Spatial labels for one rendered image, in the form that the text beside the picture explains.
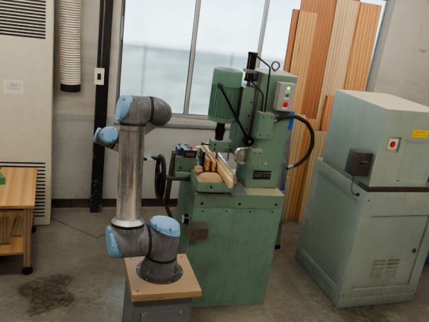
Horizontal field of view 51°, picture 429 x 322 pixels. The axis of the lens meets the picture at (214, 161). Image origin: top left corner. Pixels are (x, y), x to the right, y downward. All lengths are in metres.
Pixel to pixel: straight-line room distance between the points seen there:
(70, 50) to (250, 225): 1.86
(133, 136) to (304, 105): 2.54
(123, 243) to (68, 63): 1.89
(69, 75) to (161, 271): 1.93
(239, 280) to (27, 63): 2.10
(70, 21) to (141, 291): 2.15
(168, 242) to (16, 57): 1.93
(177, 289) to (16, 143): 1.96
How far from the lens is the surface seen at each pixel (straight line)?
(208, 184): 2.57
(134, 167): 2.00
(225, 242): 2.84
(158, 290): 2.16
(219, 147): 2.77
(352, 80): 4.45
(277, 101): 2.66
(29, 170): 3.58
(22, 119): 3.61
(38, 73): 3.53
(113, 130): 2.51
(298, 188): 4.33
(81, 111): 3.89
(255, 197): 2.76
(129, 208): 2.05
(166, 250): 2.15
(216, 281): 2.98
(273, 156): 2.82
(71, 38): 3.60
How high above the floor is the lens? 1.83
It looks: 19 degrees down
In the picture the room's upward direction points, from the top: 8 degrees clockwise
